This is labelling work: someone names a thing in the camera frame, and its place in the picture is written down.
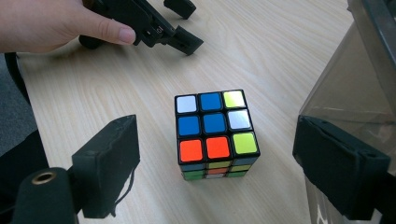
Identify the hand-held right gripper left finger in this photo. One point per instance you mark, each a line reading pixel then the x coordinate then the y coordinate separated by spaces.
pixel 109 165

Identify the translucent grey storage box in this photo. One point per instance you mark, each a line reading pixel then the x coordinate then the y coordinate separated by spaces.
pixel 358 77

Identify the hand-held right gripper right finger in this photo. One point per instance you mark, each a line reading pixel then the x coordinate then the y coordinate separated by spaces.
pixel 339 168

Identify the multicoloured puzzle cube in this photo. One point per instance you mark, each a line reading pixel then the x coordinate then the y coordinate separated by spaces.
pixel 214 124

